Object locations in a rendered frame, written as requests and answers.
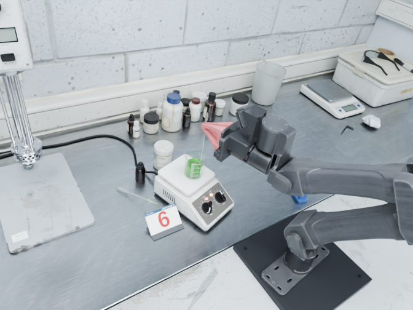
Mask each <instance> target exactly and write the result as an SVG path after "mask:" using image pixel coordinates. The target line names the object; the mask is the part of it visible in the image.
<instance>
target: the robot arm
mask: <svg viewBox="0 0 413 310"><path fill-rule="evenodd" d="M236 111H237V112H235V115H236V117H237V120H238V121H236V122H234V123H233V122H207V123H206V124H204V123H203V124H202V125H201V129H202V130H203V132H204V133H205V135H206V136H207V137H208V139H209V140H210V142H211V144H212V146H213V148H214V150H215V151H214V154H213V157H215V158H216V160H218V161H219V162H222V161H223V160H225V159H226V158H228V157H229V156H230V155H232V156H234V157H236V158H237V159H240V160H241V161H243V162H245V163H246V164H248V165H250V166H252V167H254V168H255V169H257V170H259V171H260V172H262V173H264V174H266V175H268V174H269V175H268V177H267V182H268V183H270V184H271V185H272V187H273V188H275V189H276V190H278V191H279V192H281V193H283V194H286V195H291V196H301V197H303V196H304V195H305V194H339V195H345V196H356V197H366V198H371V199H377V200H381V201H385V202H387V204H382V205H377V206H372V207H364V208H359V209H351V210H342V211H336V212H325V211H321V212H318V211H317V209H312V210H304V211H301V212H300V213H299V214H298V215H297V216H296V217H295V219H294V220H293V221H292V222H291V223H290V224H289V225H288V226H287V227H286V228H285V229H284V236H285V239H286V240H287V243H288V248H289V249H288V251H287V252H285V254H284V255H282V256H281V257H279V259H277V260H276V261H275V262H274V263H272V264H271V265H270V266H269V267H268V268H266V269H265V270H264V271H263V272H262V273H261V279H262V280H263V281H264V282H265V283H266V284H267V285H268V286H269V287H270V288H271V289H272V290H273V291H274V292H275V293H276V294H277V295H278V296H280V297H283V296H285V295H286V294H287V293H288V292H289V291H290V290H291V289H292V288H293V287H295V286H296V285H297V284H298V283H299V282H300V281H301V280H302V279H303V278H304V277H305V276H306V275H307V274H308V273H309V272H310V271H312V270H313V269H314V268H315V267H316V266H317V265H318V264H320V263H321V262H322V261H323V260H324V259H325V258H326V257H327V256H328V255H329V250H328V249H327V248H326V247H325V246H324V244H328V243H330V242H339V241H347V240H367V239H394V240H406V242H407V244H408V245H413V157H410V158H409V159H408V160H407V161H406V163H390V164H340V163H331V162H323V161H319V160H313V158H300V157H297V158H296V157H294V156H292V155H290V154H291V150H292V148H293V147H292V144H293V141H294V137H295V136H296V129H295V128H293V127H291V126H290V125H288V123H287V122H286V121H285V120H284V119H282V118H280V117H276V116H266V115H267V110H265V109H263V108H261V107H259V106H257V105H252V106H250V105H245V106H241V107H239V108H238V109H236ZM315 257H317V258H315ZM276 268H278V269H277V270H275V269H276ZM289 280H290V281H291V282H290V283H288V282H287V281H289Z"/></svg>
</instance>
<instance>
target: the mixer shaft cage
mask: <svg viewBox="0 0 413 310"><path fill-rule="evenodd" d="M6 78H7V82H8V85H9V87H10V92H11V95H12V99H13V102H14V107H15V111H16V114H17V118H18V123H19V126H20V130H21V133H22V138H19V139H17V140H15V138H14V135H13V131H12V128H11V124H10V121H9V117H8V113H7V110H6V106H5V103H4V99H3V96H2V92H1V88H0V102H1V106H2V110H3V112H4V116H5V119H6V123H7V127H8V129H9V133H10V137H11V140H12V144H11V146H10V149H11V152H12V153H13V154H14V159H15V161H17V162H18V163H20V164H32V163H35V162H37V161H39V160H40V159H41V158H42V157H43V155H44V153H43V150H42V141H41V140H40V139H38V138H36V137H33V136H32V132H31V127H30V122H29V119H28V114H27V111H26V106H25V101H24V98H23V93H22V88H21V85H20V80H19V76H18V74H16V75H13V79H14V83H13V80H12V76H6ZM14 84H15V88H16V91H17V96H18V100H19V104H20V109H21V112H22V116H23V121H24V124H25V129H26V133H27V136H26V133H25V129H24V126H23V121H22V117H21V114H20V109H19V106H18V101H17V97H16V94H15V89H14ZM31 160H32V161H31ZM26 161H27V162H26Z"/></svg>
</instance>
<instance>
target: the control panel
mask: <svg viewBox="0 0 413 310"><path fill-rule="evenodd" d="M218 191H222V193H223V195H224V196H225V198H226V201H224V202H223V203H219V202H217V201H216V199H215V198H214V195H215V194H216V193H217V192H218ZM210 194H213V196H210ZM206 197H207V198H208V200H206ZM209 201H212V208H213V209H212V212H211V213H210V214H206V213H204V212H203V210H202V204H203V203H205V202H209ZM231 204H233V201H232V200H231V198H230V197H229V196H228V194H227V193H226V192H225V190H224V189H223V187H222V186H221V185H220V183H219V182H217V183H216V184H215V185H214V186H212V187H211V188H210V189H209V190H208V191H206V192H205V193H203V194H202V195H201V196H200V197H198V198H197V199H196V200H195V201H193V203H192V205H193V206H194V208H195V209H196V211H197V212H198V213H199V215H200V216H201V217H202V219H203V220H204V222H205V223H206V224H207V225H209V224H210V223H211V222H212V221H213V220H215V219H216V218H217V217H218V216H219V215H220V214H222V212H223V211H225V209H227V208H228V207H229V206H230V205H231Z"/></svg>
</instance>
